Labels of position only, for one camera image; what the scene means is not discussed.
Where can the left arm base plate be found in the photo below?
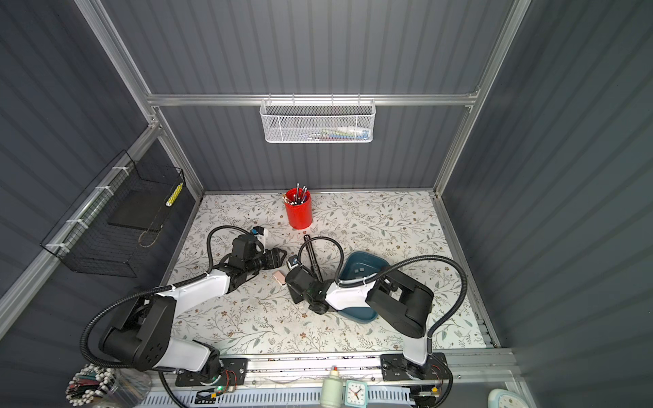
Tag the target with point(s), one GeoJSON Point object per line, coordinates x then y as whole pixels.
{"type": "Point", "coordinates": [232, 373]}

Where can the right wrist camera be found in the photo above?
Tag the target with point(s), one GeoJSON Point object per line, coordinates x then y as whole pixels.
{"type": "Point", "coordinates": [293, 262]}

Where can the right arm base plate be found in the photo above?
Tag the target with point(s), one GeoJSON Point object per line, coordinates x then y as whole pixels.
{"type": "Point", "coordinates": [396, 368]}

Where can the black stapler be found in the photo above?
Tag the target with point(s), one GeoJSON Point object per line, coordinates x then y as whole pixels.
{"type": "Point", "coordinates": [315, 268]}

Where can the pale round object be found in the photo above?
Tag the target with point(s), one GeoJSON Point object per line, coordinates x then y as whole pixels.
{"type": "Point", "coordinates": [502, 398]}

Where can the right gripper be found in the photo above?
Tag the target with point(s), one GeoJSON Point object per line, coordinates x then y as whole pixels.
{"type": "Point", "coordinates": [295, 296]}

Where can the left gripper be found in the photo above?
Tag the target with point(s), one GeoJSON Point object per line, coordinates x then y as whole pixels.
{"type": "Point", "coordinates": [274, 258]}

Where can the black wire basket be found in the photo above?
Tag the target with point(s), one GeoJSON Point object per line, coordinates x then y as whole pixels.
{"type": "Point", "coordinates": [113, 230]}

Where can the black notebook in basket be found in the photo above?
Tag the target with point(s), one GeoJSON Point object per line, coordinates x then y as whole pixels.
{"type": "Point", "coordinates": [141, 210]}

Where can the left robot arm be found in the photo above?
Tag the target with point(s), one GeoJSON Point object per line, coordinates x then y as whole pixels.
{"type": "Point", "coordinates": [140, 334]}

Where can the white wire mesh basket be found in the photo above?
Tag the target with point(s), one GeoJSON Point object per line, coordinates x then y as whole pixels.
{"type": "Point", "coordinates": [318, 123]}

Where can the small teal clock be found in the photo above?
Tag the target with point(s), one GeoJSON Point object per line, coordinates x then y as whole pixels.
{"type": "Point", "coordinates": [356, 394]}

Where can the red pencil cup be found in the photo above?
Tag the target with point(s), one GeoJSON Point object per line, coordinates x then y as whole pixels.
{"type": "Point", "coordinates": [298, 205]}

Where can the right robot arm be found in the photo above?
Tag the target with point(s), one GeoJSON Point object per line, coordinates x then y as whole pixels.
{"type": "Point", "coordinates": [397, 298]}

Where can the jar of pencils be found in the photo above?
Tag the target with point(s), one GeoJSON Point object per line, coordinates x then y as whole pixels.
{"type": "Point", "coordinates": [95, 386]}

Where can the pink eraser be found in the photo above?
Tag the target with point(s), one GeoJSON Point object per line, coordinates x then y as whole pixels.
{"type": "Point", "coordinates": [280, 278]}

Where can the yellow marker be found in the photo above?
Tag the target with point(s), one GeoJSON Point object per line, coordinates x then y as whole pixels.
{"type": "Point", "coordinates": [174, 195]}

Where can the white glue bottle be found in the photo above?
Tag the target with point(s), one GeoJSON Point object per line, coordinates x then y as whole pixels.
{"type": "Point", "coordinates": [332, 390]}

